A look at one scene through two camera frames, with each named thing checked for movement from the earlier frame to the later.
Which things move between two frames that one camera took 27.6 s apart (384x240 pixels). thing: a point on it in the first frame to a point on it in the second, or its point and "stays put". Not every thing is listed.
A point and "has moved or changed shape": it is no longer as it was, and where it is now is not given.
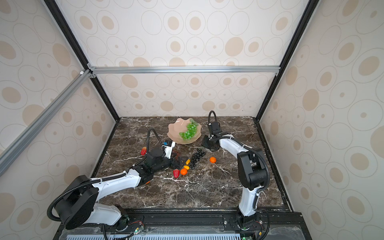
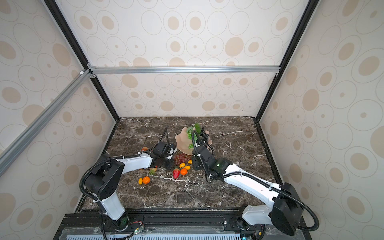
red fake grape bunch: x=178 y=154 to x=181 y=158
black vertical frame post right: x=309 y=8 stays put
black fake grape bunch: x=196 y=157 has moved or changed shape
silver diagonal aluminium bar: x=12 y=150 stays put
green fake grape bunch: x=191 y=130 has moved or changed shape
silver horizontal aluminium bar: x=184 y=69 stays put
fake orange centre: x=183 y=171 stays put
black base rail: x=194 y=224 stays put
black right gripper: x=205 y=143 to x=194 y=164
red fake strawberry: x=176 y=173 stays put
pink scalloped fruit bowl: x=184 y=131 to x=182 y=142
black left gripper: x=174 y=166 to x=171 y=164
